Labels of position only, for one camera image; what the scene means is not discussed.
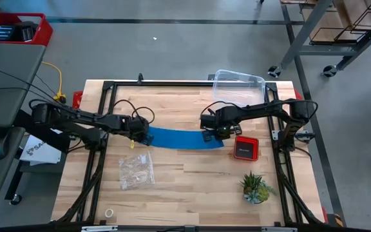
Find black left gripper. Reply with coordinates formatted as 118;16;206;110
128;115;155;146

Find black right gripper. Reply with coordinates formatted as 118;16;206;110
202;119;243;143

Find clear plastic zip bag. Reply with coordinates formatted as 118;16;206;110
118;151;157;191

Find blue elastic bandage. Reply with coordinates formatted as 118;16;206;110
148;126;225;151

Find red tray with black rim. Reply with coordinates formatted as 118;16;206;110
233;135;260;162

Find clear plastic container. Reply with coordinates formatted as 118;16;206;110
211;68;267;108

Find small potted succulent plant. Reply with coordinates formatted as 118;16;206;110
239;170;278;206

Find black cart caster wheel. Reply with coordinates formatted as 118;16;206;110
322;64;338;78
267;65;282;79

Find white printed paper sheet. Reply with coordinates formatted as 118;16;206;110
19;134;62;167

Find grey metal cart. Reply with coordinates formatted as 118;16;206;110
267;0;371;78

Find black desk caster wheel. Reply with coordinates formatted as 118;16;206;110
9;193;23;206

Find yellow black striped marker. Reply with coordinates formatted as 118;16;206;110
332;213;345;228

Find black computer mouse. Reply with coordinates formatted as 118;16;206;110
0;133;12;161

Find red plastic crate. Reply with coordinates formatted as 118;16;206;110
0;12;54;47

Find grey desk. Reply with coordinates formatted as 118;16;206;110
0;43;47;213

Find wooden shelf board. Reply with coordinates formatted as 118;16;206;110
301;0;371;43

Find black device box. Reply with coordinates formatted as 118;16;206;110
13;21;39;43

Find black device white stripes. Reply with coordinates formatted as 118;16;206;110
0;24;15;43

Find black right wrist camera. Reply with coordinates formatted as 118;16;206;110
200;113;218;130

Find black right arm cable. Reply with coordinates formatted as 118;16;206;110
200;101;238;117

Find black aluminium table frame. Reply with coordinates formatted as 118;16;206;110
52;79;328;228

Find grey cable connector box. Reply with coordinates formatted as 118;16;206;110
294;130;316;143

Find yellow cable with plug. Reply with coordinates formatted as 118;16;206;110
41;61;68;104

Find silver metal bracket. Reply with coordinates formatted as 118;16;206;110
81;225;119;232

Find black wire rack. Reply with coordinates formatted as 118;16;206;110
309;3;371;45

